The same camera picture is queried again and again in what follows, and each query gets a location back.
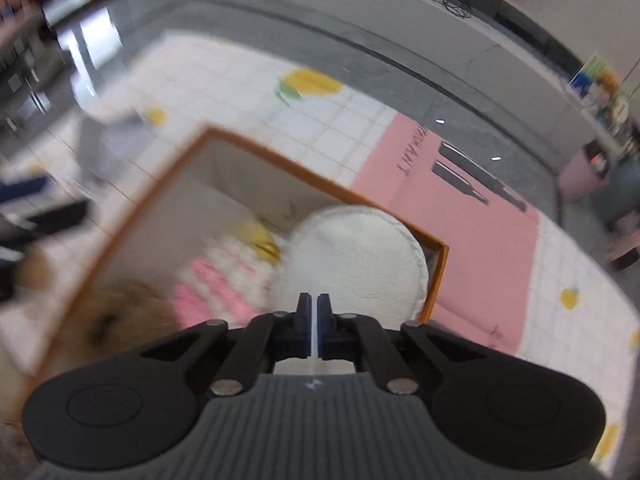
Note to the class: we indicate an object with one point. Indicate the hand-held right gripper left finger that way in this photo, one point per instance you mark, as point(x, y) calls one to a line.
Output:
point(304, 325)

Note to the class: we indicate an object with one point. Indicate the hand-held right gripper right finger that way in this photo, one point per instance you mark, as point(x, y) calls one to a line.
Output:
point(324, 325)

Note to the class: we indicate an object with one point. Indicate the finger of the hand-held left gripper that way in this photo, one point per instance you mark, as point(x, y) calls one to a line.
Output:
point(60, 216)
point(22, 190)

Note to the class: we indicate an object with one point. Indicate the white round fluffy pad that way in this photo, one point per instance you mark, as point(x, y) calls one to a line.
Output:
point(355, 260)

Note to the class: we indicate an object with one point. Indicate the pink white knitted cloth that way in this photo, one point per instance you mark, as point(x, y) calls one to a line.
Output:
point(210, 280)

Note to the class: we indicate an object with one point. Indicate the brown fluffy plush cloth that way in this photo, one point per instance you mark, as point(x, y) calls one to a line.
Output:
point(120, 312)

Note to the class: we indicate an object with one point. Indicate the orange cardboard box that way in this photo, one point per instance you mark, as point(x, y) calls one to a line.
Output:
point(200, 185)

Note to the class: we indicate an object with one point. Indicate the grey folding stand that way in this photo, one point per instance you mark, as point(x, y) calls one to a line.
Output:
point(115, 147)

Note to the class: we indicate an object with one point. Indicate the pink mat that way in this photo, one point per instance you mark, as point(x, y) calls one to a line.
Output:
point(460, 240)

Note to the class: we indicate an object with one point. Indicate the checked lemon print tablecloth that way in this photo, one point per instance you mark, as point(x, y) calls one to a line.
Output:
point(320, 125)

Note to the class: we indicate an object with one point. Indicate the pink trash bin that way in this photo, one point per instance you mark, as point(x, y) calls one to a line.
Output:
point(580, 175)

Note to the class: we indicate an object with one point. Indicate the pink slipper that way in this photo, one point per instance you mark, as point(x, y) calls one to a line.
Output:
point(625, 252)

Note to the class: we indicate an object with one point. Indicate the grey trash bin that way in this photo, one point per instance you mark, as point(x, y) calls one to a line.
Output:
point(620, 195)

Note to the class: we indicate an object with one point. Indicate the green picture card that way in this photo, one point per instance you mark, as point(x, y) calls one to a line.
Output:
point(585, 72)

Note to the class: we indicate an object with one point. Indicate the small brown teddy bear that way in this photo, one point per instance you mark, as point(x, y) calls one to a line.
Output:
point(608, 84)

